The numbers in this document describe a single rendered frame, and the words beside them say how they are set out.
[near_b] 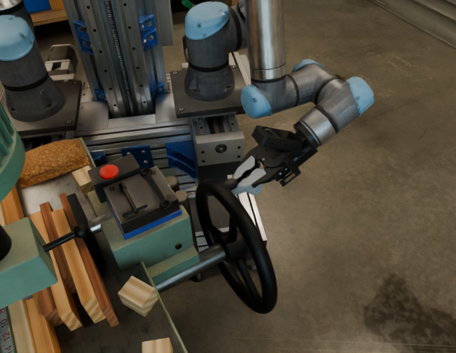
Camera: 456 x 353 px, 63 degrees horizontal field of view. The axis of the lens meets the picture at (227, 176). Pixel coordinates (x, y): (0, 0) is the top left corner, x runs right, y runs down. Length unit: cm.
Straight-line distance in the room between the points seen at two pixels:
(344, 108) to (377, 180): 134
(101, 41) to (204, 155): 42
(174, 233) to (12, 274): 25
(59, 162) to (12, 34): 37
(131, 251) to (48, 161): 30
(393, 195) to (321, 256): 56
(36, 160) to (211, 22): 52
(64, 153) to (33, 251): 36
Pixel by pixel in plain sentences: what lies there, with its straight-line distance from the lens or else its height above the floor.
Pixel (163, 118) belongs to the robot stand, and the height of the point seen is 73.
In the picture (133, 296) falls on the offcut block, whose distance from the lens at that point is 59.
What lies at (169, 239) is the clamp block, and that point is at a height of 92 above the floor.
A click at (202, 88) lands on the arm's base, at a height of 86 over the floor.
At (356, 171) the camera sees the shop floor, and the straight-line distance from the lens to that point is 213.
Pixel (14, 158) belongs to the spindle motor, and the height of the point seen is 122.
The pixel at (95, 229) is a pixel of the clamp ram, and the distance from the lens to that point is 65.
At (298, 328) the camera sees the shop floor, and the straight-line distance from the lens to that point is 158.
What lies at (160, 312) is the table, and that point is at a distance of 61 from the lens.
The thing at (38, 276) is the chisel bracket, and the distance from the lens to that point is 53.
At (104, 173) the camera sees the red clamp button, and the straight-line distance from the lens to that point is 63.
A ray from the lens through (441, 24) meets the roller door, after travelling 365.
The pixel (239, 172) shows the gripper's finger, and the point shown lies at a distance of 81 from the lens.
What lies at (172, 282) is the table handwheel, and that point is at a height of 82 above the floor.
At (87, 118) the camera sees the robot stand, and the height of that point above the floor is 73.
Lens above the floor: 146
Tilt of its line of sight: 47 degrees down
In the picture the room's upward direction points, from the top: straight up
